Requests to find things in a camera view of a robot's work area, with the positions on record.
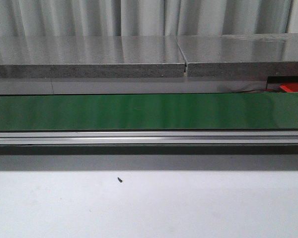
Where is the grey stone counter slab left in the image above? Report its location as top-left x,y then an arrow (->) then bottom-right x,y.
0,36 -> 186,78

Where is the grey stone counter slab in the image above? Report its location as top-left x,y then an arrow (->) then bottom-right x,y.
0,36 -> 186,78
177,33 -> 298,77

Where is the green conveyor belt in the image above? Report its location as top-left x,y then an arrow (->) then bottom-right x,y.
0,93 -> 298,131

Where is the grey stone counter slab right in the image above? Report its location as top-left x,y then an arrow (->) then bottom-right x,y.
177,33 -> 298,77

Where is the red plastic tray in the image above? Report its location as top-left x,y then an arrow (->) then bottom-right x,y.
279,83 -> 298,93

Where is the white pleated curtain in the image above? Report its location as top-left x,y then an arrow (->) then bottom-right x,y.
0,0 -> 298,37

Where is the aluminium conveyor frame rail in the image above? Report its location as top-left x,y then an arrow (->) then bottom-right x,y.
0,130 -> 298,172

